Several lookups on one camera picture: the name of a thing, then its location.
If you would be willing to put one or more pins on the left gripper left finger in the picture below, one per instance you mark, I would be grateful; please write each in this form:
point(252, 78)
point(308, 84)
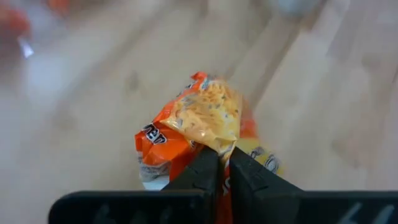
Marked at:
point(202, 177)

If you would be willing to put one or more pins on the orange Maruchan noodle pack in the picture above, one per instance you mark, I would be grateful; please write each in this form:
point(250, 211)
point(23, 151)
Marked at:
point(164, 146)

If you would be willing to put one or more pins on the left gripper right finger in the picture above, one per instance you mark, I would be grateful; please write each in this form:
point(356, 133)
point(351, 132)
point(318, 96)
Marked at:
point(248, 186)

